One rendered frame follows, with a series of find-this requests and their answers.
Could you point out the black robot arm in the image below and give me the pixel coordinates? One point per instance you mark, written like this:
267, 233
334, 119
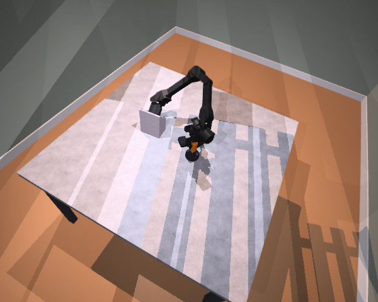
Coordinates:
206, 114

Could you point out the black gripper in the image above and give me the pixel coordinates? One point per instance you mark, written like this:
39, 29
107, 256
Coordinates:
187, 142

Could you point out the orange knob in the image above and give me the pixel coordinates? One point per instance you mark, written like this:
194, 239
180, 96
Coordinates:
194, 146

